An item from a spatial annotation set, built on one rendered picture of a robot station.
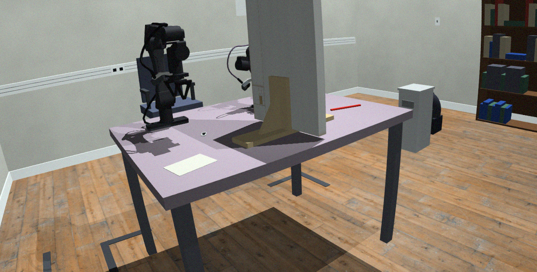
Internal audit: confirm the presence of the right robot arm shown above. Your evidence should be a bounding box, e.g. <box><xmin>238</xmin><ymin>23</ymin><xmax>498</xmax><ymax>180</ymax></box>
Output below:
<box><xmin>144</xmin><ymin>24</ymin><xmax>190</xmax><ymax>129</ymax></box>

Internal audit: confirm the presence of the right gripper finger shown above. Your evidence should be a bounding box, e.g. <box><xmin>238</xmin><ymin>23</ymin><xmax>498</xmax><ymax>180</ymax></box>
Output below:
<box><xmin>164</xmin><ymin>80</ymin><xmax>177</xmax><ymax>97</ymax></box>
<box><xmin>175</xmin><ymin>80</ymin><xmax>192</xmax><ymax>100</ymax></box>

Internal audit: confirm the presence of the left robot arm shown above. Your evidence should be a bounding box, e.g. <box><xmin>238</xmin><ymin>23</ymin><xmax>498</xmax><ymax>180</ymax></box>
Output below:
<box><xmin>235</xmin><ymin>47</ymin><xmax>250</xmax><ymax>91</ymax></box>

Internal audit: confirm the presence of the white paper sheet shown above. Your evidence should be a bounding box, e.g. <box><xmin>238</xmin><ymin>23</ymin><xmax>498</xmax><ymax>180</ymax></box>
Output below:
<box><xmin>164</xmin><ymin>154</ymin><xmax>217</xmax><ymax>176</ymax></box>

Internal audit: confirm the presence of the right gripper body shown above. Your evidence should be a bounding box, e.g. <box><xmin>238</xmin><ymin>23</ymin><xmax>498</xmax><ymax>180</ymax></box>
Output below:
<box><xmin>152</xmin><ymin>60</ymin><xmax>189</xmax><ymax>83</ymax></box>

